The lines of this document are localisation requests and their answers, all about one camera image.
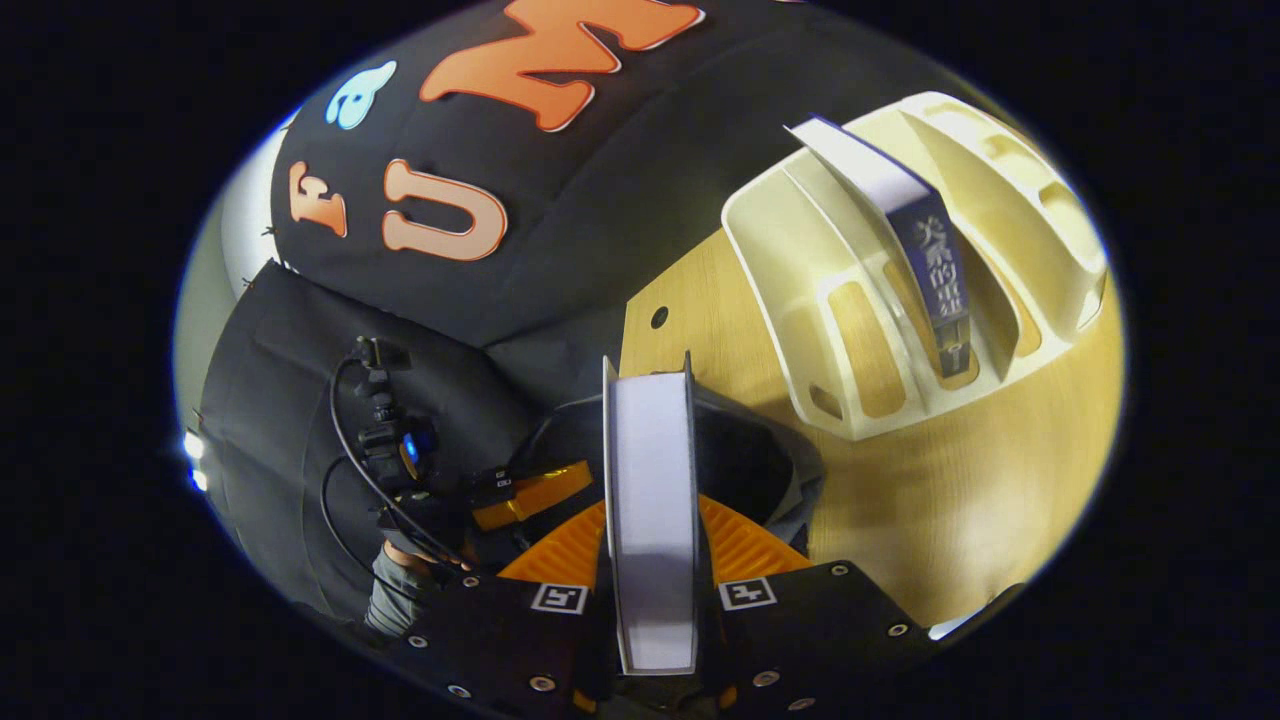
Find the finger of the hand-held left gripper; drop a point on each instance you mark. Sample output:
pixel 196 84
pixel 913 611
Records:
pixel 540 490

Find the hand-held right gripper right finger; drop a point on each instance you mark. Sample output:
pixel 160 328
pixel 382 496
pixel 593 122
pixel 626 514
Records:
pixel 810 630

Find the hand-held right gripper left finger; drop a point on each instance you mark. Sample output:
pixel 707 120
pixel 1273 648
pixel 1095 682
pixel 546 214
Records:
pixel 490 630

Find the portrait cover book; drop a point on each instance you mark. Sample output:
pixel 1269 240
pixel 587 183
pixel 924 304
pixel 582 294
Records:
pixel 650 520

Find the white plastic bookshelf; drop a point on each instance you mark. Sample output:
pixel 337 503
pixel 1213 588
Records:
pixel 800 260

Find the blue cover book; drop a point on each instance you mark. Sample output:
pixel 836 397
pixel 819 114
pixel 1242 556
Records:
pixel 935 260

